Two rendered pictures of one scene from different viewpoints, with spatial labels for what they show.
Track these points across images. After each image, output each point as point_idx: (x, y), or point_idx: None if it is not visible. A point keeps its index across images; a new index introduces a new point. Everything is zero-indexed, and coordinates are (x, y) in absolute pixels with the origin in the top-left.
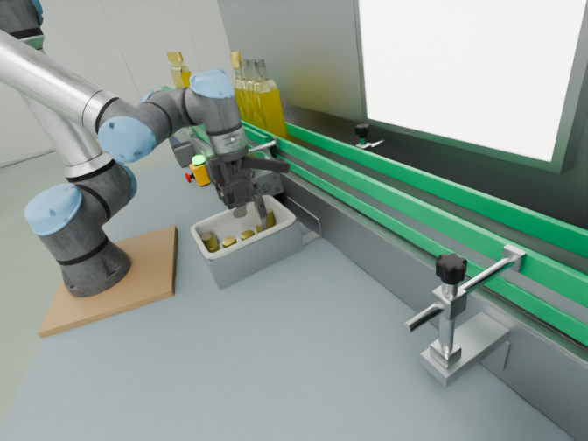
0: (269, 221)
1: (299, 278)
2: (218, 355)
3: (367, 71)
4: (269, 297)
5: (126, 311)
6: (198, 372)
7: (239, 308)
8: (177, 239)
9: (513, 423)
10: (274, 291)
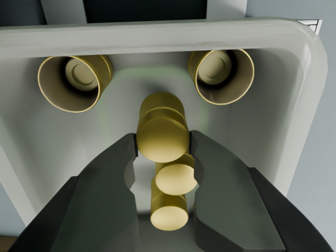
0: (107, 77)
1: (330, 88)
2: (332, 226)
3: None
4: (313, 154)
5: None
6: (329, 242)
7: (288, 194)
8: (13, 239)
9: None
10: (310, 142)
